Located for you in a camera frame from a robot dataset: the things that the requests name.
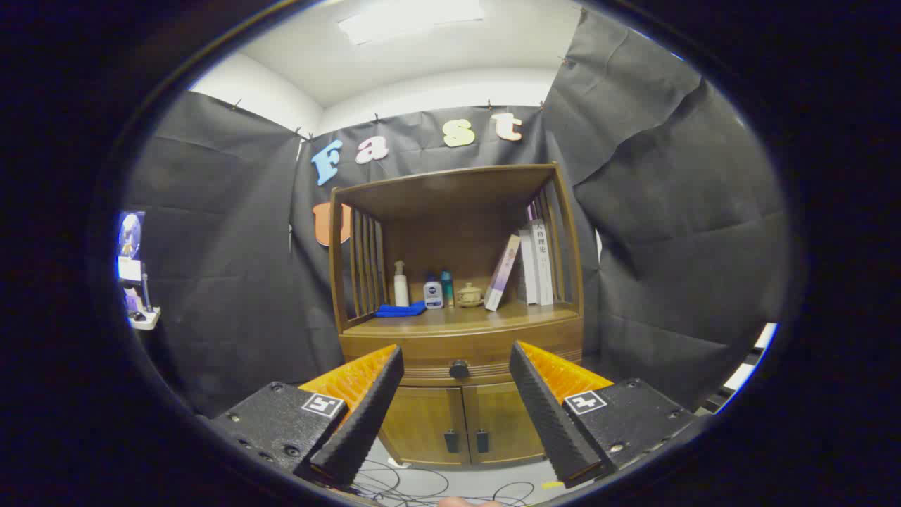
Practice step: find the brown wooden cabinet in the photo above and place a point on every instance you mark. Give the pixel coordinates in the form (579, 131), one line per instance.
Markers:
(457, 190)

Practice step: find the folded blue cloth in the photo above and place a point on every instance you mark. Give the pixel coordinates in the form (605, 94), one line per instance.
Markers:
(401, 310)

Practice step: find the beige lidded tea cup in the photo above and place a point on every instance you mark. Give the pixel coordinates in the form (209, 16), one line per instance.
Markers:
(469, 296)

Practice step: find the white pump bottle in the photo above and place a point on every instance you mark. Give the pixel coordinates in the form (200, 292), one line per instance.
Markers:
(401, 290)

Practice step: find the white spine book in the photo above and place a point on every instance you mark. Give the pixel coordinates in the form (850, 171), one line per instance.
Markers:
(543, 264)

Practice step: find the wooden cabinet door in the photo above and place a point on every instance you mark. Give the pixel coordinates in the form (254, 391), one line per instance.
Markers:
(500, 415)
(422, 422)

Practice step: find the ceiling light panel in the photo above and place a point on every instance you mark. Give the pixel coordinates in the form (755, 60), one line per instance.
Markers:
(408, 21)

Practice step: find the wooden drawer with black knob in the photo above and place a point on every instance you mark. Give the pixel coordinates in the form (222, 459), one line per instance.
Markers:
(436, 348)

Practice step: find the teal glass bottle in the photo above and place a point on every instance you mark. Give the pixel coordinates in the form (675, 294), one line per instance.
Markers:
(447, 285)

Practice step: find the wooden countertop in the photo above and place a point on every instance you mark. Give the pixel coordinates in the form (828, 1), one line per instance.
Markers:
(479, 318)

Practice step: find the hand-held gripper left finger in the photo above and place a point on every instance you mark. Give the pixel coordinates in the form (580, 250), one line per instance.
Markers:
(366, 422)

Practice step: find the patterned cover book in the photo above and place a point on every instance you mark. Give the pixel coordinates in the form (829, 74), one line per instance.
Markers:
(526, 271)

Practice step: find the purple cover book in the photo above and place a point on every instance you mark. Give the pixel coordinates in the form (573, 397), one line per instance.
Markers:
(502, 274)

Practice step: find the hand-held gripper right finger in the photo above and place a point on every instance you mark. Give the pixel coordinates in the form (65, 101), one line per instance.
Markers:
(549, 415)

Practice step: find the white bottle with blue cap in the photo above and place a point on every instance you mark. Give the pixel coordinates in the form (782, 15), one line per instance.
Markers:
(433, 294)

